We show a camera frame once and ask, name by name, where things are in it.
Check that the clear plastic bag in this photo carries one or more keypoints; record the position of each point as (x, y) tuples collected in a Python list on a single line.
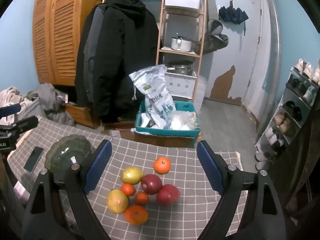
[(182, 121)]

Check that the white cloth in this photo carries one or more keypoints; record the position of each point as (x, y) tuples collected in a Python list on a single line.
[(8, 97)]

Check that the green glass plate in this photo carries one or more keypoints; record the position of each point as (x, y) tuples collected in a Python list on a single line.
[(67, 152)]

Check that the metal pipe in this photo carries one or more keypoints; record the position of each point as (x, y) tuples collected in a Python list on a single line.
[(273, 42)]

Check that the white printed box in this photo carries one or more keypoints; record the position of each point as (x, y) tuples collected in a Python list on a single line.
[(180, 85)]

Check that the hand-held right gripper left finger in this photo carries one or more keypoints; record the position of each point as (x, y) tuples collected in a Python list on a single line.
[(97, 167)]

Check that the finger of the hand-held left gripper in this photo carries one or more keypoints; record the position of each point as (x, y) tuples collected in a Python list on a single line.
[(22, 126), (10, 110)]

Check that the wooden shelf rack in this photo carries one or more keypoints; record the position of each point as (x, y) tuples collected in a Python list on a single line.
[(201, 42)]

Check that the small tangerine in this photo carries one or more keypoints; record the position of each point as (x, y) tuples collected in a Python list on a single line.
[(128, 189), (142, 198)]

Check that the grey fabric hamper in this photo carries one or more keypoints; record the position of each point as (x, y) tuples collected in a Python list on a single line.
[(32, 108)]

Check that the dark folded umbrella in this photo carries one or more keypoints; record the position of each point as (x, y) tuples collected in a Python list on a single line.
[(232, 13)]

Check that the large orange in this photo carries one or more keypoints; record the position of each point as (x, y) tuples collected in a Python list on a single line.
[(136, 214)]

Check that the white rice bag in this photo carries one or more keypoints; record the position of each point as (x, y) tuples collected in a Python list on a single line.
[(155, 90)]

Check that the wooden drawer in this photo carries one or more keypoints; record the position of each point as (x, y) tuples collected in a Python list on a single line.
[(80, 115)]

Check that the cardboard box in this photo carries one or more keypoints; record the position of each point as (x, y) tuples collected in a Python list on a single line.
[(162, 141)]

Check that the black coat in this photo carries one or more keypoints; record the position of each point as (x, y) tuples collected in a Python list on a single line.
[(117, 55)]

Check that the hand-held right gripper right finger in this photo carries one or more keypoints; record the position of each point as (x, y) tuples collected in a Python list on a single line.
[(211, 167)]

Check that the shoe rack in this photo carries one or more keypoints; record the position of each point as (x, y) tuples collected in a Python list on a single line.
[(292, 92)]

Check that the wooden louvered wardrobe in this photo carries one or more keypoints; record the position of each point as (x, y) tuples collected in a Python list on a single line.
[(65, 30)]

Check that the grey clothes pile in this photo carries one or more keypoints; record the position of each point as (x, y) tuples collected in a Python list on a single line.
[(52, 100)]

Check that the pale blue door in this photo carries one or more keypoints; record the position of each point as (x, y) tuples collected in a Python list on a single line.
[(252, 42)]

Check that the dark cloth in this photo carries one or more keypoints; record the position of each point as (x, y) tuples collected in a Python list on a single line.
[(305, 155)]

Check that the medium orange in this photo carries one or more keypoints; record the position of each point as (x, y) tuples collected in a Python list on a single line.
[(162, 165)]

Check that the teal plastic crate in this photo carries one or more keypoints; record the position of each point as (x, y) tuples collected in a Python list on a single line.
[(167, 132)]

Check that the yellow pear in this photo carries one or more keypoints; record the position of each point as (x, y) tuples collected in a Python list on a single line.
[(117, 201), (131, 175)]

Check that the black smartphone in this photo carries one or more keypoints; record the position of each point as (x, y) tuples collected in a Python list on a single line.
[(33, 159)]

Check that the grey checked tablecloth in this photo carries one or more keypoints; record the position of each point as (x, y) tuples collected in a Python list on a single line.
[(175, 220)]

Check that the grey hanging bag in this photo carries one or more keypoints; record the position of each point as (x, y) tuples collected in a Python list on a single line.
[(215, 37)]

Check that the steel pot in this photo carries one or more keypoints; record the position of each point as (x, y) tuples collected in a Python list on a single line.
[(180, 67)]

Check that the red apple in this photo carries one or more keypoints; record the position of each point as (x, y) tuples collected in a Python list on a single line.
[(151, 183), (168, 195)]

